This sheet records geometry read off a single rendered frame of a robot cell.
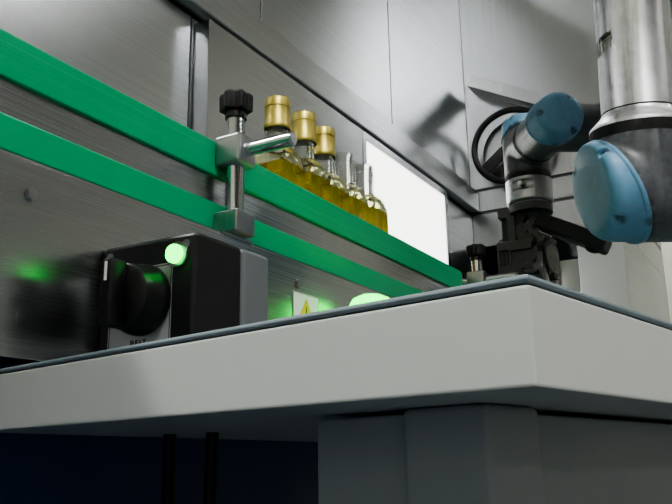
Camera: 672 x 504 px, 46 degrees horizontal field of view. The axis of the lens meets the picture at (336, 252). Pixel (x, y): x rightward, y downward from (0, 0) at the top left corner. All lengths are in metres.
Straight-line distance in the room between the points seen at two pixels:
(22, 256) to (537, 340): 0.34
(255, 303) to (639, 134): 0.55
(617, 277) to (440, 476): 1.74
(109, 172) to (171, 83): 0.57
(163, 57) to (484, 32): 1.36
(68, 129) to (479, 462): 0.38
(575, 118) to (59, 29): 0.73
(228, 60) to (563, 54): 1.22
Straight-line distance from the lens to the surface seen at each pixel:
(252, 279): 0.54
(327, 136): 1.15
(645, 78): 0.99
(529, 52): 2.28
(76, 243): 0.54
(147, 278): 0.49
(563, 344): 0.27
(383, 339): 0.28
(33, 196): 0.52
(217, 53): 1.21
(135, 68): 1.10
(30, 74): 0.57
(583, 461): 0.38
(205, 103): 1.16
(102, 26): 1.08
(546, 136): 1.25
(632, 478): 0.43
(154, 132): 0.64
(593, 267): 2.05
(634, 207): 0.93
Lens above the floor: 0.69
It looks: 15 degrees up
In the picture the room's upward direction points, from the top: 1 degrees counter-clockwise
